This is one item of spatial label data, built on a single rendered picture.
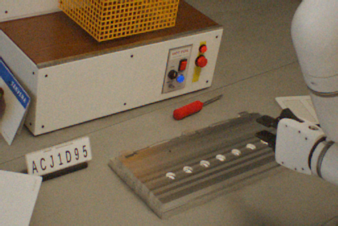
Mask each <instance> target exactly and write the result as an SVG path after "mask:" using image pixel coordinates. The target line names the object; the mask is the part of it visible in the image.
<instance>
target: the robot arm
mask: <svg viewBox="0 0 338 226"><path fill-rule="evenodd" d="M290 33H291V36H292V41H293V46H294V49H295V52H296V56H297V58H298V61H299V64H300V68H301V70H302V73H303V77H304V80H305V82H306V86H307V88H308V91H309V95H310V98H311V100H312V104H313V107H314V109H315V113H316V116H317V117H318V122H319V124H320V126H321V128H320V127H318V126H316V125H315V124H313V123H311V122H309V121H308V120H305V119H303V118H302V117H299V116H295V115H294V113H293V112H292V111H291V110H290V109H289V108H285V109H283V110H282V111H281V113H280V116H279V117H277V118H273V117H270V116H268V115H263V116H262V117H259V118H256V122H257V123H259V124H262V125H263V126H265V127H268V128H269V127H273V128H275V129H276V130H277V135H275V134H273V133H270V132H268V131H267V130H262V131H260V132H257V133H255V137H258V138H259V139H260V140H262V141H264V142H266V143H268V144H269V147H270V148H272V150H273V151H274V153H275V159H276V162H278V164H279V165H282V166H284V167H286V168H288V169H292V170H294V171H298V172H301V173H303V174H309V175H312V176H318V177H320V178H321V179H323V180H326V181H328V182H330V183H332V184H333V185H336V186H338V0H303V2H301V4H300V5H299V6H298V8H297V10H296V11H295V13H294V16H293V18H292V23H291V28H290Z"/></svg>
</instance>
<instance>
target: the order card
mask: <svg viewBox="0 0 338 226"><path fill-rule="evenodd" d="M25 158H26V164H27V167H28V174H31V175H34V176H41V175H43V174H47V173H49V172H55V171H57V170H59V169H64V168H67V167H70V166H73V165H76V164H79V163H83V162H85V161H88V160H92V153H91V148H90V141H89V137H82V138H80V139H77V140H73V141H70V142H67V143H62V144H60V145H56V146H53V147H49V148H47V149H42V150H39V151H37V152H32V153H29V154H27V155H25Z"/></svg>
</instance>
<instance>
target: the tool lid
mask: <svg viewBox="0 0 338 226"><path fill-rule="evenodd" d="M259 117H262V115H261V114H259V113H258V112H257V113H255V114H253V115H252V117H249V118H246V119H245V118H244V117H241V118H238V119H236V120H233V121H229V120H224V121H220V122H217V123H215V124H211V125H209V127H210V128H208V129H206V130H203V131H199V132H198V134H197V135H195V136H193V137H189V136H188V135H186V136H184V137H179V138H177V139H174V140H172V141H170V140H169V139H165V140H162V141H157V142H155V143H152V144H148V145H147V147H148V148H146V149H144V150H141V151H137V152H136V154H135V156H132V157H128V158H126V157H125V156H122V157H118V159H117V165H118V167H120V168H121V169H122V170H123V171H124V172H125V174H127V175H128V177H129V178H130V179H131V180H132V181H134V183H136V185H138V187H140V189H142V191H143V192H144V193H145V194H146V195H147V196H148V197H149V198H150V199H151V200H152V201H153V202H154V203H155V204H156V205H157V206H158V207H159V208H160V209H161V210H164V209H168V208H169V207H172V206H176V205H178V204H180V203H183V202H185V201H188V200H191V199H193V198H195V197H197V196H201V195H203V194H205V193H209V192H211V191H212V190H216V189H218V188H220V187H222V186H226V185H228V184H230V183H233V182H236V181H238V180H241V179H243V178H245V177H247V176H251V175H253V174H255V173H259V172H261V171H263V170H265V169H269V168H271V167H273V166H276V165H278V162H276V159H275V153H274V151H273V150H272V148H270V147H269V144H265V143H262V140H260V139H259V138H258V137H255V133H257V132H260V131H262V130H267V131H268V132H270V133H273V134H275V135H277V130H276V129H275V128H273V127H269V128H268V127H265V126H263V125H262V124H259V123H257V122H256V118H259ZM249 146H250V147H253V148H254V149H249V148H248V147H249ZM233 151H235V152H238V153H239V155H235V154H233V153H232V152H233ZM217 157H222V158H223V159H224V161H220V160H218V159H217ZM201 163H206V164H208V165H209V166H208V167H204V166H203V165H201ZM184 169H189V170H192V172H186V171H184ZM168 175H172V176H174V177H175V178H174V179H171V178H168V177H167V176H168Z"/></svg>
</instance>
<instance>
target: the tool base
mask: <svg viewBox="0 0 338 226"><path fill-rule="evenodd" d="M253 114H255V113H254V112H253V113H251V114H249V113H247V112H246V111H243V112H240V113H238V114H237V116H236V118H233V119H230V120H229V121H233V120H236V119H238V118H241V117H244V118H245V119H246V118H249V117H252V115H253ZM208 128H210V127H206V128H202V129H200V130H197V131H193V130H192V129H191V128H190V129H188V130H185V131H182V134H181V135H180V136H178V137H173V138H171V139H169V140H170V141H172V140H174V139H177V138H179V137H184V136H186V135H188V136H189V137H193V136H195V135H197V134H198V132H199V131H203V130H206V129H208ZM146 148H148V147H142V148H140V149H137V150H134V151H132V150H130V148H128V149H125V150H123V151H118V156H116V157H112V158H110V160H109V164H108V165H109V166H110V167H111V168H112V169H113V170H114V171H115V173H116V174H118V176H119V177H121V179H122V180H124V181H125V183H126V184H128V185H129V187H130V188H131V189H132V190H133V191H134V192H135V193H136V194H137V195H138V196H139V197H140V198H141V199H142V200H143V201H144V202H145V203H146V204H147V205H148V206H149V207H150V208H151V209H152V210H153V211H154V212H155V213H156V214H157V215H158V216H159V218H161V220H163V219H166V218H169V217H171V216H172V215H176V214H178V213H180V212H183V211H185V210H187V209H191V208H193V207H195V206H198V205H201V204H203V203H206V202H208V201H210V200H214V199H215V198H218V197H219V196H223V195H225V194H227V193H231V192H233V191H235V190H238V189H240V188H242V187H244V186H248V185H249V184H251V183H254V182H257V181H258V180H261V179H264V178H267V177H268V176H272V175H274V174H276V173H278V172H281V171H284V170H286V169H287V168H286V167H284V166H282V165H276V166H273V167H271V168H269V169H265V170H263V171H261V172H259V173H255V174H253V175H251V176H247V177H245V178H243V179H241V180H238V181H236V182H233V183H230V184H228V185H226V186H222V187H220V188H218V189H216V190H212V191H211V192H209V193H205V194H203V195H201V196H197V197H195V198H193V199H191V200H188V201H185V202H183V203H180V204H178V205H176V206H172V207H169V208H168V209H164V210H161V209H160V208H159V207H158V206H157V205H156V204H155V203H154V202H153V201H152V200H151V199H150V198H149V197H148V196H147V195H146V194H145V193H144V192H143V191H142V189H140V187H138V185H136V183H134V181H132V180H131V179H130V178H129V177H128V175H127V174H125V172H124V171H123V170H122V169H121V168H120V167H118V165H117V159H118V157H122V156H125V157H126V158H128V157H132V156H135V154H136V152H137V151H141V150H144V149H146Z"/></svg>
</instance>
